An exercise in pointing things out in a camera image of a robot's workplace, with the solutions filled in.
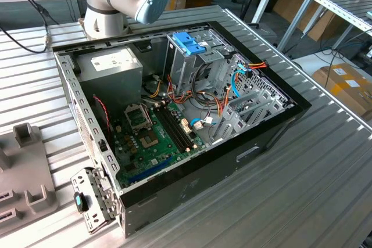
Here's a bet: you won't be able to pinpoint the orange black wire bundle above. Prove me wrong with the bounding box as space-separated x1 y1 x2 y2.
167 73 227 106

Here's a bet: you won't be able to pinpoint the metal drive cage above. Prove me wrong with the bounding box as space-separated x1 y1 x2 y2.
162 31 233 98

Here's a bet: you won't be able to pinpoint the grey parts rack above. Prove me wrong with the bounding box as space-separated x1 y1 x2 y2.
0 124 59 236

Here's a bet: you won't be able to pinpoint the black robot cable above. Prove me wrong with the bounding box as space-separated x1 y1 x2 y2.
0 0 53 54

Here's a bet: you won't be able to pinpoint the black teal latch clip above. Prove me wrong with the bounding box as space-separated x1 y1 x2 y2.
73 191 90 212

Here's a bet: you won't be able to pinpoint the blue data wire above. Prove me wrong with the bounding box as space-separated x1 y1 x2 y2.
230 63 248 98

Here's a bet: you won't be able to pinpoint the orange red yellow power wire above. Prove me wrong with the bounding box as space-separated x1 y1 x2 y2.
216 60 269 120

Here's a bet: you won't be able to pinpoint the blue expansion slot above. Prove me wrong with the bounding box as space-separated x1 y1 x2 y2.
127 157 173 184

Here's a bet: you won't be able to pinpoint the black RAM slot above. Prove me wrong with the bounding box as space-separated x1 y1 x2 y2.
154 109 184 154
164 105 195 149
158 108 187 153
161 107 191 151

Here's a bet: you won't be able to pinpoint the metal expansion slot bracket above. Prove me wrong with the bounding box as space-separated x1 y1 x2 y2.
70 166 123 235

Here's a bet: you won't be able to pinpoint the white plug purple wire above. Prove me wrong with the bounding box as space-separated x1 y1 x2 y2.
200 105 217 127

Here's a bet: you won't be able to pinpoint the metal slat side table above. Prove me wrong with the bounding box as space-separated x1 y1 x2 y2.
277 0 372 54

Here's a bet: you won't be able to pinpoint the red black fan wire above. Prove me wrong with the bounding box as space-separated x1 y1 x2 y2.
92 94 113 143

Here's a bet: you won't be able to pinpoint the metal socket cover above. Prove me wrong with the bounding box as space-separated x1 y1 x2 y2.
123 103 154 131

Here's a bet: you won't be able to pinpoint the yellow orange supply wires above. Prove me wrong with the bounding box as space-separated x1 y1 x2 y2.
144 74 163 98

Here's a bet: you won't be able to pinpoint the short blue board wire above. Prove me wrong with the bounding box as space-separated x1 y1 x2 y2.
188 117 205 130

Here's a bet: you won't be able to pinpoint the open black PC case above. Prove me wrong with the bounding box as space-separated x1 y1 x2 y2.
52 20 312 239

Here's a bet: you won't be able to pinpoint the blue plastic drive latch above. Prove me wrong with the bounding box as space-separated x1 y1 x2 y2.
171 32 209 56

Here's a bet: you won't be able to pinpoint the green motherboard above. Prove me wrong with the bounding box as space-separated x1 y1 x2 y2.
112 101 209 189

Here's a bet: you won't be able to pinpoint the metal disk bay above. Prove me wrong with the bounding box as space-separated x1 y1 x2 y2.
210 87 294 146

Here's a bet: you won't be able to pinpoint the cardboard box with labels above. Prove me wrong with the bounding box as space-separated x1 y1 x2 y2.
312 63 372 121

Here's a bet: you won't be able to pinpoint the grey power supply unit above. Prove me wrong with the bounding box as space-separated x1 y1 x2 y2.
76 46 144 115

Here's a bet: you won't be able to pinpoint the cardboard box under desk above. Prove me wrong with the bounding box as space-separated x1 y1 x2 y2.
298 0 354 42

